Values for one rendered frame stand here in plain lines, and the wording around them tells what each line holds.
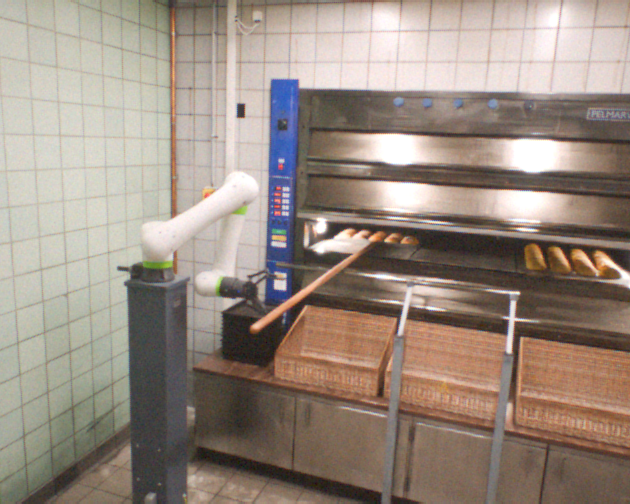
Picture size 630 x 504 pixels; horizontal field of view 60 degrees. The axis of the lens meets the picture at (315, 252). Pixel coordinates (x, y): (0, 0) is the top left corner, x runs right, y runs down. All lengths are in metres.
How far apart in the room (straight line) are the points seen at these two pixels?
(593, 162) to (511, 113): 0.46
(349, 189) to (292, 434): 1.37
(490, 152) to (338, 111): 0.85
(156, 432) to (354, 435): 0.96
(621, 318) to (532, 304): 0.42
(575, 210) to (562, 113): 0.48
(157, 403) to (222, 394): 0.61
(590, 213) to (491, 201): 0.47
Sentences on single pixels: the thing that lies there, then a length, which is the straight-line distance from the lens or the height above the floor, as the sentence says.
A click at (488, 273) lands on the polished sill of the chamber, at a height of 1.17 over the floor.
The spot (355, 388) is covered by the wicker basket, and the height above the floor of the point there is 0.61.
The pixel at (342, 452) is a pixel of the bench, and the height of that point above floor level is 0.27.
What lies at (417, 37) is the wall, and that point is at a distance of 3.09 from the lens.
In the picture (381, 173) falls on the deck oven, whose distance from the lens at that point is 3.08.
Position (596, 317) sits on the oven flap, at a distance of 3.14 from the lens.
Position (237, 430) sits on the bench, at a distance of 3.16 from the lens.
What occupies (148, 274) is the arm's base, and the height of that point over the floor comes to 1.23.
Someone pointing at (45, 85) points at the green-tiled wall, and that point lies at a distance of 2.83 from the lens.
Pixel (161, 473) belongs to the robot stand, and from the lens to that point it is 2.73.
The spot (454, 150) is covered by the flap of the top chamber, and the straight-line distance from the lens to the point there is 3.01.
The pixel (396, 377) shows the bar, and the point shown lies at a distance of 2.65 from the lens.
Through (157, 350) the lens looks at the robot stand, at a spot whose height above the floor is 0.91.
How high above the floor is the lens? 1.82
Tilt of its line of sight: 12 degrees down
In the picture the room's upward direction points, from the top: 3 degrees clockwise
